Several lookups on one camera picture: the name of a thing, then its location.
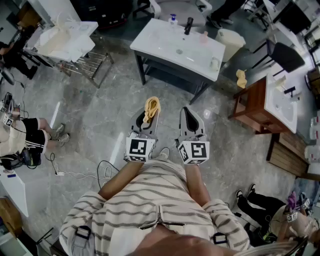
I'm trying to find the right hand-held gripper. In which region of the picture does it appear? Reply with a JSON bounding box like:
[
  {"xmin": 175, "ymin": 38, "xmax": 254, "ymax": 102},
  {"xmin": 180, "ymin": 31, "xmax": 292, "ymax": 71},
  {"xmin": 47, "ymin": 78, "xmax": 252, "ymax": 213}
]
[{"xmin": 174, "ymin": 106, "xmax": 210, "ymax": 166}]

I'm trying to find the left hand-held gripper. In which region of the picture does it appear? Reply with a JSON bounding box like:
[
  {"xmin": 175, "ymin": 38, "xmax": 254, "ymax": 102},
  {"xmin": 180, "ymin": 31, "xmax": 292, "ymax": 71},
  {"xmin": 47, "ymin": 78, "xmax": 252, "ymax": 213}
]
[{"xmin": 124, "ymin": 107, "xmax": 161, "ymax": 163}]

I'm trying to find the yellow cloth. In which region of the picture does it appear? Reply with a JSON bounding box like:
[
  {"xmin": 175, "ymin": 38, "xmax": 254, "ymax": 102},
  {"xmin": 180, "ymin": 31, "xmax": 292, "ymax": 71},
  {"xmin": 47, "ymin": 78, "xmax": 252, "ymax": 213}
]
[{"xmin": 142, "ymin": 96, "xmax": 162, "ymax": 124}]

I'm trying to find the person's right forearm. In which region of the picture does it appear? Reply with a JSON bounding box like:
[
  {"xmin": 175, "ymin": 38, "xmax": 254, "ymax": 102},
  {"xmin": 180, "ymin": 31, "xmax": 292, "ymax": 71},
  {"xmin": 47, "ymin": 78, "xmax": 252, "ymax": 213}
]
[{"xmin": 183, "ymin": 162, "xmax": 213, "ymax": 208}]

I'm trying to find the person's left forearm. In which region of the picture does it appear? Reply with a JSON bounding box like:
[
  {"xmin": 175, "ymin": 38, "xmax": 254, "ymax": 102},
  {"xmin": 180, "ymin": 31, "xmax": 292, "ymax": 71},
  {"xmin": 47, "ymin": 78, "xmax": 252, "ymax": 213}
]
[{"xmin": 98, "ymin": 159, "xmax": 146, "ymax": 201}]

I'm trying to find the person's right shoe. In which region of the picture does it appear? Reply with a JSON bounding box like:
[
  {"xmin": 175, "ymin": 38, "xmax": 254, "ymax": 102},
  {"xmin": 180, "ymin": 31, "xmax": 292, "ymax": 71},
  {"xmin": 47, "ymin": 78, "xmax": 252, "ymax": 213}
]
[{"xmin": 157, "ymin": 147, "xmax": 170, "ymax": 161}]

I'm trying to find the wooden cabinet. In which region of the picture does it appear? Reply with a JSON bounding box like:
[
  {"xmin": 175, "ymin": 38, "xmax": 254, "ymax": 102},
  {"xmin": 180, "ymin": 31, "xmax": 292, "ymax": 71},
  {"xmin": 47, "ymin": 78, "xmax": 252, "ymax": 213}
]
[{"xmin": 228, "ymin": 74, "xmax": 292, "ymax": 135}]

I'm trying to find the yellow rag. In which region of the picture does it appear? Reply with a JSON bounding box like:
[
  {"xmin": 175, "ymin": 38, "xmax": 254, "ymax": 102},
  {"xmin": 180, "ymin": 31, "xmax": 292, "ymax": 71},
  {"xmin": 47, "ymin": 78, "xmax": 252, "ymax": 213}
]
[{"xmin": 235, "ymin": 69, "xmax": 248, "ymax": 89}]

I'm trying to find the striped cream shirt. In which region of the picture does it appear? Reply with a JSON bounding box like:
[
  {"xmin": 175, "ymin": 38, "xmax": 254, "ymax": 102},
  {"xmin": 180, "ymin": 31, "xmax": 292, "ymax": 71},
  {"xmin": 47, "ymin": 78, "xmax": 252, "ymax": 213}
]
[{"xmin": 59, "ymin": 157, "xmax": 251, "ymax": 256}]

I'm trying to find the metal rack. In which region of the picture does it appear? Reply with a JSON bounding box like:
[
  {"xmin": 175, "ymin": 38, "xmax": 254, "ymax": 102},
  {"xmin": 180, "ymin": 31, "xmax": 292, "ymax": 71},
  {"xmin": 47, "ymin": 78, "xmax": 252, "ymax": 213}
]
[{"xmin": 56, "ymin": 51, "xmax": 115, "ymax": 88}]

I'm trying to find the beige trash bin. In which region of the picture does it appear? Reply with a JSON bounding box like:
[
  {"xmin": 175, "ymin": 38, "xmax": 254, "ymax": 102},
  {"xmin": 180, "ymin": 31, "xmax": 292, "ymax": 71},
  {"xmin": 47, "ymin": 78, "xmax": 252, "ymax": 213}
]
[{"xmin": 215, "ymin": 28, "xmax": 246, "ymax": 63}]

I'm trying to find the wooden crate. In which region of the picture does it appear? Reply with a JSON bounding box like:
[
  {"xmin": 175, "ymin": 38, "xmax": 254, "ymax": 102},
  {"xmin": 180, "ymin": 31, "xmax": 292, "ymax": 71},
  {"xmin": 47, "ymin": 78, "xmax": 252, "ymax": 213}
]
[{"xmin": 266, "ymin": 133, "xmax": 311, "ymax": 177}]

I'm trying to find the white grey office chair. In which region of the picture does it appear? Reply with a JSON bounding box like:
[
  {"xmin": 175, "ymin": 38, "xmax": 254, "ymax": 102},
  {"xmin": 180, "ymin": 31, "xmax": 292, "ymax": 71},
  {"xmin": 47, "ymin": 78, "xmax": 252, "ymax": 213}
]
[{"xmin": 149, "ymin": 0, "xmax": 213, "ymax": 27}]

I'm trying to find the black chair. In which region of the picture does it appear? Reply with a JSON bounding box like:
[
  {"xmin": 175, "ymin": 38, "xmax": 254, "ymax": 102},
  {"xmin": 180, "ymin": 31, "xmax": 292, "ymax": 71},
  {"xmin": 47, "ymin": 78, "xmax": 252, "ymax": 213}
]
[{"xmin": 252, "ymin": 38, "xmax": 306, "ymax": 76}]

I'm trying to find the white plastic canister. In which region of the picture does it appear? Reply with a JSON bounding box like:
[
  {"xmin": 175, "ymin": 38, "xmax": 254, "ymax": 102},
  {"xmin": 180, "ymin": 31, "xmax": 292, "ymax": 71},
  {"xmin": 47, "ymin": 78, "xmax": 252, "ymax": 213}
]
[
  {"xmin": 304, "ymin": 144, "xmax": 320, "ymax": 174},
  {"xmin": 309, "ymin": 116, "xmax": 320, "ymax": 146}
]

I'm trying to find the white table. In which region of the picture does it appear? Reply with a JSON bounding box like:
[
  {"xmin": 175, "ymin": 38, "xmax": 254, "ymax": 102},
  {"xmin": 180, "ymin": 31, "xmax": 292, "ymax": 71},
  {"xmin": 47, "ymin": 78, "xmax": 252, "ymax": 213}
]
[{"xmin": 0, "ymin": 169, "xmax": 30, "ymax": 218}]

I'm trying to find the dark metal vanity frame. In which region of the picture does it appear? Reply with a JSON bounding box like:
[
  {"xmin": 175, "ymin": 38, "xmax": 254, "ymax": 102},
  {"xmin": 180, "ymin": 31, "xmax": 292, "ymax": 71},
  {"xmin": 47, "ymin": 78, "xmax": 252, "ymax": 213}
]
[{"xmin": 133, "ymin": 49, "xmax": 211, "ymax": 106}]

